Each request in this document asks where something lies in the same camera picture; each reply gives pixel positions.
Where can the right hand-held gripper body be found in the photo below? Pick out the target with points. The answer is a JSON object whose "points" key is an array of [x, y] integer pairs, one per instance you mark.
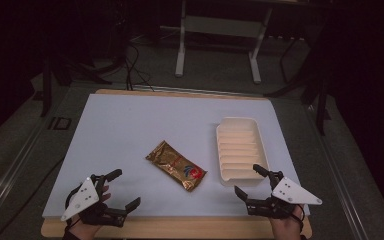
{"points": [[290, 192]]}

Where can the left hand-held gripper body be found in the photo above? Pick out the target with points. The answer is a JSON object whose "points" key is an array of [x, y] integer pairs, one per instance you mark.
{"points": [[81, 196]]}

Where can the white ribbed plastic tray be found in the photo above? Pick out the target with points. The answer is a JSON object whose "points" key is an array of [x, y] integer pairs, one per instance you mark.
{"points": [[239, 150]]}

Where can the gold foil snack packet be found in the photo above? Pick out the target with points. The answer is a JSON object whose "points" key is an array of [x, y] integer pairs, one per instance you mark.
{"points": [[175, 164]]}

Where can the person's left hand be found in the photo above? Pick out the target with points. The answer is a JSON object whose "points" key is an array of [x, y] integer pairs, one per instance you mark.
{"points": [[84, 230]]}

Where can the person's right hand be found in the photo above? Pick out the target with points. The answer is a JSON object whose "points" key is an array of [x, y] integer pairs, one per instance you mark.
{"points": [[288, 228]]}

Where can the white table mat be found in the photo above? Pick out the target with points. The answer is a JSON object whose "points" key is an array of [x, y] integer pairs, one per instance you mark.
{"points": [[140, 126]]}

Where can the black floor socket plate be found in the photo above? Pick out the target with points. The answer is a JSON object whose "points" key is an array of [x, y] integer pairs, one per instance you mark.
{"points": [[60, 123]]}

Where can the black metal stand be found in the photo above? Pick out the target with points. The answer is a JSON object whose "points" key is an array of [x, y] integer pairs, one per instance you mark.
{"points": [[321, 106]]}

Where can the metal floor rail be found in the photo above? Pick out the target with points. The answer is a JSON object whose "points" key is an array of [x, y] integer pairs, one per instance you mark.
{"points": [[11, 170], [338, 173]]}

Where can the white metal desk frame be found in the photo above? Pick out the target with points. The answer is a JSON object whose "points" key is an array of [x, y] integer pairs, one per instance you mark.
{"points": [[220, 26]]}

